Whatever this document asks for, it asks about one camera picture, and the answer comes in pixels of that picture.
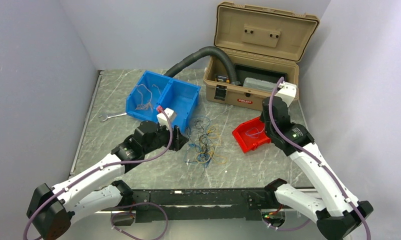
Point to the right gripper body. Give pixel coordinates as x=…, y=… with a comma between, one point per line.
x=268, y=128

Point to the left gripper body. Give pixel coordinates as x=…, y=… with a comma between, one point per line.
x=174, y=146

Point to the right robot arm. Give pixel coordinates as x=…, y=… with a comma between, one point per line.
x=337, y=211

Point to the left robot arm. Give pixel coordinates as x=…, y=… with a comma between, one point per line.
x=53, y=209

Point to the red storage bin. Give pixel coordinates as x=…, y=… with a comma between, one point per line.
x=250, y=135

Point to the grey plastic organiser box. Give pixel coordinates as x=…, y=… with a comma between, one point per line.
x=257, y=84

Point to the blue double storage bin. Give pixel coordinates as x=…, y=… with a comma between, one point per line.
x=154, y=89

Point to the black tray in case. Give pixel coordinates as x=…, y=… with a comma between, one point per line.
x=244, y=72

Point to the yellow black device in case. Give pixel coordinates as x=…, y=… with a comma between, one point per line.
x=222, y=79

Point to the silver wrench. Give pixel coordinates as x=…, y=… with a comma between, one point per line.
x=105, y=116

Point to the tan tool case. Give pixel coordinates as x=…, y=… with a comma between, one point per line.
x=260, y=37

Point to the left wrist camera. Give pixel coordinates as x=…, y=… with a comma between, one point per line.
x=165, y=116

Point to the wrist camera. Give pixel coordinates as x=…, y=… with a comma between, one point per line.
x=165, y=116
x=287, y=92

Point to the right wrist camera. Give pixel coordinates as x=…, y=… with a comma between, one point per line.
x=287, y=92

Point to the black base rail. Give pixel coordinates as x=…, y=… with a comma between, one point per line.
x=250, y=204

